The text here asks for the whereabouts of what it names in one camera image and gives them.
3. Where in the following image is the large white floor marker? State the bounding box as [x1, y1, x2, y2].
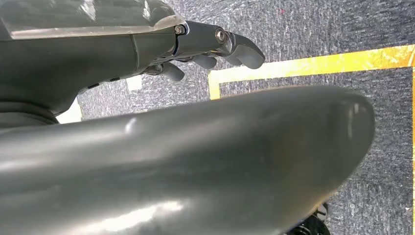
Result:
[56, 97, 83, 125]

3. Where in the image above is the yellow floor tape line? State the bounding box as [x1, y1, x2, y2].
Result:
[207, 44, 415, 235]

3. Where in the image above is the small white floor marker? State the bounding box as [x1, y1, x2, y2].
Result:
[126, 74, 143, 92]

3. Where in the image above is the ribbed grey left arm sleeve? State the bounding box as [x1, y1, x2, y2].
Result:
[0, 101, 60, 130]

